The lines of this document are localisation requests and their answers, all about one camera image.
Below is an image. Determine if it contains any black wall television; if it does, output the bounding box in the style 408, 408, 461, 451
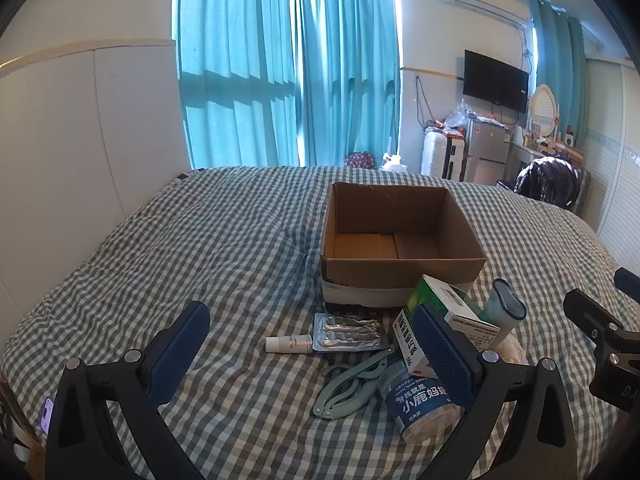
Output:
462, 50, 530, 114

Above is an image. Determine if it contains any white red-print medicine box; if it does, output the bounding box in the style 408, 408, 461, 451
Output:
392, 307, 442, 380

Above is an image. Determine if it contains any black puffer jacket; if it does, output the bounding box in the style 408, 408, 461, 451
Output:
514, 156, 582, 208

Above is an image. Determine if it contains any white slatted wardrobe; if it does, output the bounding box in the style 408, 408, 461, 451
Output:
580, 57, 640, 241

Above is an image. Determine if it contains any small white tube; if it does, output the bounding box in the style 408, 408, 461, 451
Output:
265, 335, 315, 354

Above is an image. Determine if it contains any teal window curtain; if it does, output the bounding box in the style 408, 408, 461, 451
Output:
295, 0, 403, 167
175, 0, 303, 171

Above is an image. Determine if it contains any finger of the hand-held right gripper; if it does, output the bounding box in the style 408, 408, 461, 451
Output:
562, 287, 627, 348
614, 267, 640, 307

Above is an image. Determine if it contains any green medicine box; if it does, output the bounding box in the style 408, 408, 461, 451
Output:
406, 274, 501, 351

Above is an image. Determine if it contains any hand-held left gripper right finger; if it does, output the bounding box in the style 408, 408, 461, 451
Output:
412, 304, 578, 480

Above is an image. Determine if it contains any purple phone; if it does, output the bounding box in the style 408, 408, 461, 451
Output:
40, 397, 56, 436

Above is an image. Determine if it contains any silver blister pack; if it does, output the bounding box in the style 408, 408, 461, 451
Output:
312, 312, 390, 352

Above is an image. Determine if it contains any light blue folding hanger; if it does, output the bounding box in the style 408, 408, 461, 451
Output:
312, 346, 401, 420

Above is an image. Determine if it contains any clear plastic bag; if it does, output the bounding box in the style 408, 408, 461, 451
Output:
444, 105, 472, 130

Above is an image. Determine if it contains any checked bed blanket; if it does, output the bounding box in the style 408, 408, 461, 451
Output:
0, 165, 640, 480

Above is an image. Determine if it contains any white dressing table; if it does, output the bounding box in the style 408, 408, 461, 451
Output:
509, 140, 553, 181

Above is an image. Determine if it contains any narrow teal curtain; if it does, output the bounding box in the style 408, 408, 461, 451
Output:
529, 0, 589, 145

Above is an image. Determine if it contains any silver small fridge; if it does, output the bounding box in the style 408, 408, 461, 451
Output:
465, 117, 512, 186

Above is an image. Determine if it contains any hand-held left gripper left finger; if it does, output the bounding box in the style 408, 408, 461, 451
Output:
45, 301, 211, 480

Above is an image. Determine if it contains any oval white vanity mirror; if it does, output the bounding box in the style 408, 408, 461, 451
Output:
530, 84, 560, 138

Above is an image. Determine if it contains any brown cardboard box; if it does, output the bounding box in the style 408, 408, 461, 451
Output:
320, 181, 487, 309

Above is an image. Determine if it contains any white suitcase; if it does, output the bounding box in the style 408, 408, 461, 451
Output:
421, 130, 468, 181

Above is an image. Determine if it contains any hanging wall cable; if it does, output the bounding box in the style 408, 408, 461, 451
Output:
415, 77, 437, 127

